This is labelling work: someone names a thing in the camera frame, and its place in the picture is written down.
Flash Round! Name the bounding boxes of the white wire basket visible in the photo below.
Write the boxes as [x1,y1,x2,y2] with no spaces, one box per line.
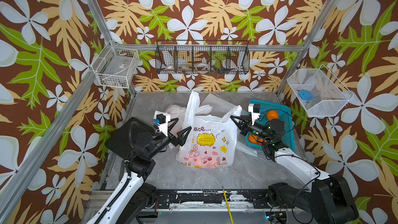
[287,65,354,118]
[92,42,140,89]

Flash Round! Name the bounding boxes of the yellow stick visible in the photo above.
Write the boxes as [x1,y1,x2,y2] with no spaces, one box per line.
[222,186,234,224]

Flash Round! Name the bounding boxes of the black wire basket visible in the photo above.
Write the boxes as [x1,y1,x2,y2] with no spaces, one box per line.
[154,39,250,75]

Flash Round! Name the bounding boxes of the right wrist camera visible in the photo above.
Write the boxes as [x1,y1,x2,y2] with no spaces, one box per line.
[248,103,261,125]

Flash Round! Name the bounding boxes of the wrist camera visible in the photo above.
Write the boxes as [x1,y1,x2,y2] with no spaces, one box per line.
[248,103,261,125]
[153,111,171,136]

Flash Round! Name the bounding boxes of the printed white plastic bag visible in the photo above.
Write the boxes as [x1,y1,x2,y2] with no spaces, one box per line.
[165,105,212,122]

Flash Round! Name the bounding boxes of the black box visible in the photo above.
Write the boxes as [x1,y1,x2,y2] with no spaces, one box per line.
[105,117,153,159]

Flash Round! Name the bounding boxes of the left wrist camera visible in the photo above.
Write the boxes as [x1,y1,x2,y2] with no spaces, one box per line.
[153,111,171,136]

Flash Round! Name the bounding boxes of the flat white plastic bag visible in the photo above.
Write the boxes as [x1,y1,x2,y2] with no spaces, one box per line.
[200,92,250,117]

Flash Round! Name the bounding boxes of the teal plastic basket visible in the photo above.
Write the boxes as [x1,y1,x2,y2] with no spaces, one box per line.
[249,99,295,152]

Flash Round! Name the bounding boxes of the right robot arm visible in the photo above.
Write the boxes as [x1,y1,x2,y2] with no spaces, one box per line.
[230,115,359,224]

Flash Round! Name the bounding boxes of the white wire basket left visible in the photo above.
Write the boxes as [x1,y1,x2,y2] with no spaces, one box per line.
[92,42,140,89]

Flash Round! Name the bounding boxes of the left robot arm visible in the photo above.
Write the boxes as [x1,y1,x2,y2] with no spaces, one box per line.
[88,114,192,224]

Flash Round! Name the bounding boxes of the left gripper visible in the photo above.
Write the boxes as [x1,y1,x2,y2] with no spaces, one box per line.
[146,117,189,160]

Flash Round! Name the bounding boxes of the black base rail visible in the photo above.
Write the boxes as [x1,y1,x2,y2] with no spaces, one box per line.
[130,189,296,209]

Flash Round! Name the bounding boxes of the white wire basket right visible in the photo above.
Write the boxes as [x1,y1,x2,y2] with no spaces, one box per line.
[287,65,354,118]

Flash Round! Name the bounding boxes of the blue object in basket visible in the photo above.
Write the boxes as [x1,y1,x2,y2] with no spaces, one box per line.
[298,90,313,102]

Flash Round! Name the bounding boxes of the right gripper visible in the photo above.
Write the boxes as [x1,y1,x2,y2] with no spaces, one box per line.
[232,116,272,145]

